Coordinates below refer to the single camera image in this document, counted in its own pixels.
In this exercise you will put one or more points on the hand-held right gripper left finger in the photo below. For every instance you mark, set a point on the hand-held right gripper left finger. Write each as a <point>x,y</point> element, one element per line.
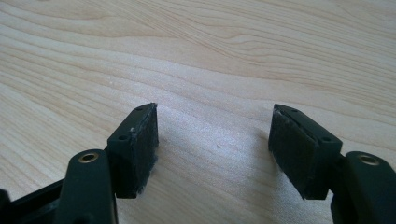
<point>132,155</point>

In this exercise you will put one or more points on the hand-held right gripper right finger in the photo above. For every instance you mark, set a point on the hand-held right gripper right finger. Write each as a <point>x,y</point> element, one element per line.
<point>299,155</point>

